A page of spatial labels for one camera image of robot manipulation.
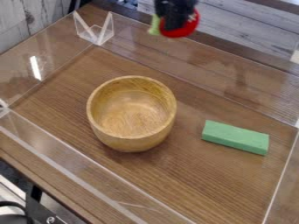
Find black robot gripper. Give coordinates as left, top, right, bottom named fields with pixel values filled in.
left=153, top=0, right=198, bottom=31

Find light wooden bowl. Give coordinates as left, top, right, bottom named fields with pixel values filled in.
left=86, top=75, right=177, bottom=152

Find clear acrylic tray walls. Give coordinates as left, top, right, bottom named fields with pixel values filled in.
left=0, top=14, right=299, bottom=224

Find green rectangular sponge block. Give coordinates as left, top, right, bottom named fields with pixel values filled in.
left=201, top=120, right=269, bottom=155

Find black table leg clamp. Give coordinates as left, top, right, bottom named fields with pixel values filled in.
left=25, top=185, right=67, bottom=224

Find clear acrylic corner bracket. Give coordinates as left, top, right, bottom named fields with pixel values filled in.
left=71, top=12, right=114, bottom=46

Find black cable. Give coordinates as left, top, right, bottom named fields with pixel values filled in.
left=0, top=200, right=33, bottom=224

